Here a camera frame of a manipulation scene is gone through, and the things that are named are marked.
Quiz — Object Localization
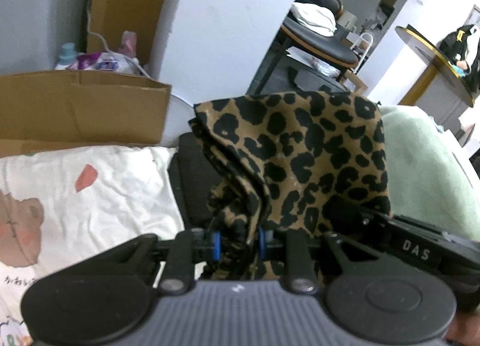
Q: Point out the green cloth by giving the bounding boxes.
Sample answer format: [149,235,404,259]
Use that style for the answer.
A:
[379,104,480,240]

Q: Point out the black chair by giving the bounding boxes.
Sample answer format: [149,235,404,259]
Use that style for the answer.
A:
[257,0,370,94]

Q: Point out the grey appliance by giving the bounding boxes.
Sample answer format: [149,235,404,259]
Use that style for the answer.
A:
[0,0,100,75]

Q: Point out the black yellow backpack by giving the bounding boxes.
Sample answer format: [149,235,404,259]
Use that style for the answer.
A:
[439,25,480,69]

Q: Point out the white cloth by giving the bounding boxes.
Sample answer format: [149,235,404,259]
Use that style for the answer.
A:
[289,3,337,37]

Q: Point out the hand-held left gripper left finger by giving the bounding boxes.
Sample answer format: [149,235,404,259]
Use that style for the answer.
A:
[109,230,222,294]

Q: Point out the round gold rim table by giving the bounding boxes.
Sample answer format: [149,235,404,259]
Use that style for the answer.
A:
[394,25,477,109]

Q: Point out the flattened cardboard box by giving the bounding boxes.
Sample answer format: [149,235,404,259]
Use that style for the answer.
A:
[0,69,173,159]

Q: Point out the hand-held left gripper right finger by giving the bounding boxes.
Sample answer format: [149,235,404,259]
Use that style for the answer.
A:
[258,228,379,294]

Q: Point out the tall cardboard sheet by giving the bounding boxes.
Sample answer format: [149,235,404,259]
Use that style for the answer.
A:
[88,0,180,71]

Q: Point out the pink bottle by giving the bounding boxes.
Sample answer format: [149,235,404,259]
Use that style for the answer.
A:
[118,30,137,59]

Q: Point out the blue cap detergent bottle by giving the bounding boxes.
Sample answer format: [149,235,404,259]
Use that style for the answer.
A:
[55,42,78,70]

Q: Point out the cream bear print blanket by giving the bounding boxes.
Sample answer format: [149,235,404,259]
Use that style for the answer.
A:
[0,145,186,346]

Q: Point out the purple detergent pouch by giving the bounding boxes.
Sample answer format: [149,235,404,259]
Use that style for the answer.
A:
[77,52,141,76]

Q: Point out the leopard print garment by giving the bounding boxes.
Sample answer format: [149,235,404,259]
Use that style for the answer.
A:
[187,91,392,283]

